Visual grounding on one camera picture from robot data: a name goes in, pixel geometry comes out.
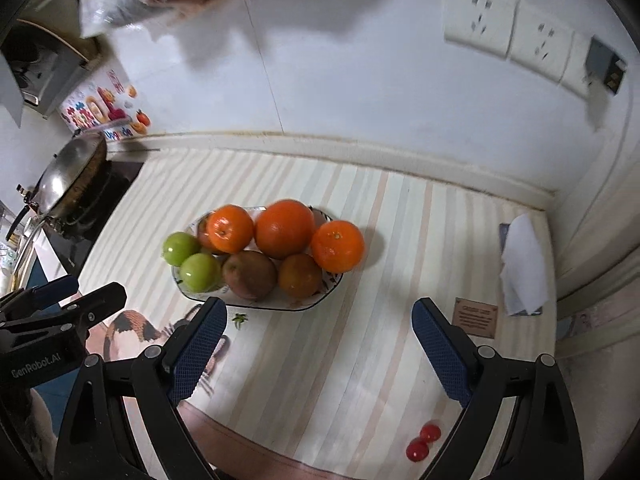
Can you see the red cherry tomato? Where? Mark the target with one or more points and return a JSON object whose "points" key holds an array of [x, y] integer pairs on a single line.
{"points": [[416, 450], [430, 432]]}

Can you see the white tissue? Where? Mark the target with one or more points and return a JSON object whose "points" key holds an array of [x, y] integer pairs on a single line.
{"points": [[525, 260]]}

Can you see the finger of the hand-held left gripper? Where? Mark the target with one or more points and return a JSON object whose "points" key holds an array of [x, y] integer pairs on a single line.
{"points": [[50, 291], [97, 305]]}

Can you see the glass sliding door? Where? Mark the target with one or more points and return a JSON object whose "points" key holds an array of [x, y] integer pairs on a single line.
{"points": [[600, 310]]}

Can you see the colourful wall sticker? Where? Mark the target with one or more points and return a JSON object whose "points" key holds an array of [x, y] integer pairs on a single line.
{"points": [[100, 107]]}

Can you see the large orange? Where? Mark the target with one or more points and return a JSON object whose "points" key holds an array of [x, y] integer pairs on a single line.
{"points": [[285, 228]]}

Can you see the blue base cabinet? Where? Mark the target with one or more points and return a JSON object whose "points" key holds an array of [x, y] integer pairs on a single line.
{"points": [[37, 272]]}

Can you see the brown cloth label patch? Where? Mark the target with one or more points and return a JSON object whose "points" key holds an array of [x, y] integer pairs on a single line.
{"points": [[475, 317]]}

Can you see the black range hood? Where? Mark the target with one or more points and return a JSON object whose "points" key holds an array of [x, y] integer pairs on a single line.
{"points": [[35, 65]]}

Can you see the white wall socket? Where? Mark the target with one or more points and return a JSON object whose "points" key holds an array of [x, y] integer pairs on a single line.
{"points": [[480, 17], [542, 40], [575, 65]]}

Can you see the black plug charger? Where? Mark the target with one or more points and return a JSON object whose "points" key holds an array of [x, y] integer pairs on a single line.
{"points": [[605, 65]]}

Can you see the small orange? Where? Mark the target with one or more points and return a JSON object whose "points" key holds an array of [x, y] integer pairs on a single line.
{"points": [[230, 229], [337, 245]]}

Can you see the striped tablecloth with cat print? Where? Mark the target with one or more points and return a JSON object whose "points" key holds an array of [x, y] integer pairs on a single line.
{"points": [[325, 360]]}

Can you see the brown round fruit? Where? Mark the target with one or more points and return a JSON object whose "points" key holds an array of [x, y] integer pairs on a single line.
{"points": [[299, 275], [249, 274], [204, 240]]}

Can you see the green apple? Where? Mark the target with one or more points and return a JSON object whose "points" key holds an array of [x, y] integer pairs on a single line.
{"points": [[200, 271], [181, 248]]}

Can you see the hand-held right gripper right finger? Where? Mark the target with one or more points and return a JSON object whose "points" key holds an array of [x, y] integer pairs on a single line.
{"points": [[442, 347]]}

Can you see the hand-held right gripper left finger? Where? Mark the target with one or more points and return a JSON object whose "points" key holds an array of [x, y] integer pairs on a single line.
{"points": [[197, 345]]}

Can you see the cluttered storage rack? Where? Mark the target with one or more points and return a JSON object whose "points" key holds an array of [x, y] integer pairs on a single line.
{"points": [[12, 255]]}

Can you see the floral oval plate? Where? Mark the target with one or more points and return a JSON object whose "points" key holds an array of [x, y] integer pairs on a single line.
{"points": [[260, 303]]}

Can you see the steel wok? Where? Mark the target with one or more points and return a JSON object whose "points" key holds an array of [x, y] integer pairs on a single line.
{"points": [[67, 170]]}

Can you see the small green fruit stem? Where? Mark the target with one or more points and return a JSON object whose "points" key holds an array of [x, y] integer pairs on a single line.
{"points": [[240, 320]]}

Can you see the dark smartphone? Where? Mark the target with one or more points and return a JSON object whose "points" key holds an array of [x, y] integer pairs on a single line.
{"points": [[504, 237]]}

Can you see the black gas stove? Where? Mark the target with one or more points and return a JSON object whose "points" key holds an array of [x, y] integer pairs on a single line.
{"points": [[95, 210]]}

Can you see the person's left forearm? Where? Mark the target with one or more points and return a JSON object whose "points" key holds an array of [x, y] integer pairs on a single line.
{"points": [[42, 415]]}

